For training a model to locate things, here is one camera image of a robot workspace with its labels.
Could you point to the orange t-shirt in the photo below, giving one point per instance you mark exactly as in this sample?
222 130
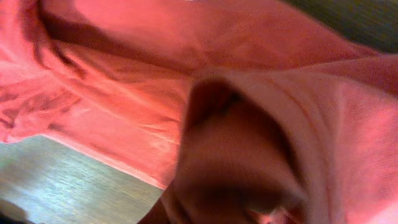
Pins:
240 111

